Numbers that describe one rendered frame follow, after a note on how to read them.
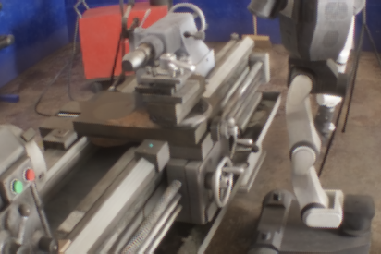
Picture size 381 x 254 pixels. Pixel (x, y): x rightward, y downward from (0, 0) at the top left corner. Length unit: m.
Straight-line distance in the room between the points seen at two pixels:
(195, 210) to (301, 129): 0.60
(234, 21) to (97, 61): 1.86
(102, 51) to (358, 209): 3.12
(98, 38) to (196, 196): 3.01
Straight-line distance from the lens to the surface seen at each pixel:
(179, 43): 2.57
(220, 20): 6.06
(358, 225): 2.57
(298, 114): 2.26
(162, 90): 1.93
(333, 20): 2.02
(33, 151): 1.51
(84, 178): 2.15
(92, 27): 4.81
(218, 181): 1.97
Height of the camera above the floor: 1.80
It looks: 25 degrees down
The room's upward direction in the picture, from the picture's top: 5 degrees counter-clockwise
